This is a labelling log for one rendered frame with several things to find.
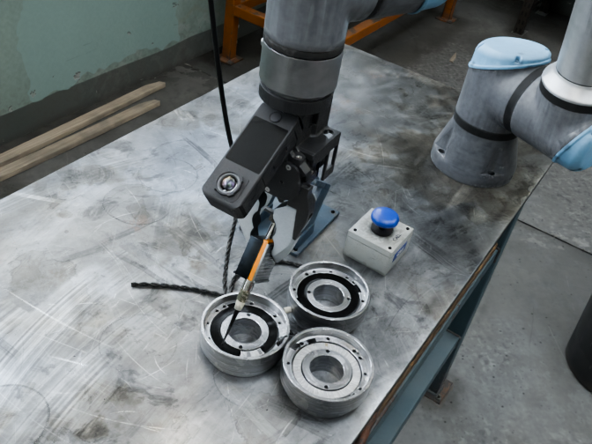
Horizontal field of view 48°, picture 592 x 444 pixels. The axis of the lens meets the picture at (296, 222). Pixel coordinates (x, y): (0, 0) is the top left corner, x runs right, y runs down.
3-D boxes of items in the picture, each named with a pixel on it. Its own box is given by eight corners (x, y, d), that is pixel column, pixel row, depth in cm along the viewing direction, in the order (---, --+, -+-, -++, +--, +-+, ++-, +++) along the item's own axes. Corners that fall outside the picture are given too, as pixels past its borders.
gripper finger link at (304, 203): (313, 239, 71) (318, 168, 66) (306, 246, 70) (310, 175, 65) (276, 224, 73) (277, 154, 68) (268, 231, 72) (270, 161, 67)
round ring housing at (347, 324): (342, 276, 93) (347, 254, 90) (379, 330, 86) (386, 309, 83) (272, 291, 89) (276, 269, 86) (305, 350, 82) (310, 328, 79)
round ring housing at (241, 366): (299, 370, 79) (303, 347, 77) (213, 391, 75) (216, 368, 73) (268, 307, 86) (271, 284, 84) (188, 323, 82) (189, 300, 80)
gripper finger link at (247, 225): (277, 229, 80) (294, 171, 74) (248, 255, 76) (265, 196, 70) (255, 216, 81) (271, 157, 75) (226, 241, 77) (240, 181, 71)
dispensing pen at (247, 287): (203, 340, 75) (262, 204, 73) (220, 336, 79) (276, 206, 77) (219, 350, 74) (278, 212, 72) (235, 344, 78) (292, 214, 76)
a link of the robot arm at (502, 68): (486, 92, 121) (512, 21, 112) (544, 129, 113) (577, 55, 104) (440, 105, 115) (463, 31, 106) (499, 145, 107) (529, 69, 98)
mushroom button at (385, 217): (384, 253, 94) (392, 225, 91) (359, 240, 95) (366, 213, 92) (396, 239, 97) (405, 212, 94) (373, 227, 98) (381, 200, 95)
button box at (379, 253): (385, 277, 94) (393, 251, 91) (342, 254, 96) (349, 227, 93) (410, 248, 99) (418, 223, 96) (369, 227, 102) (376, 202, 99)
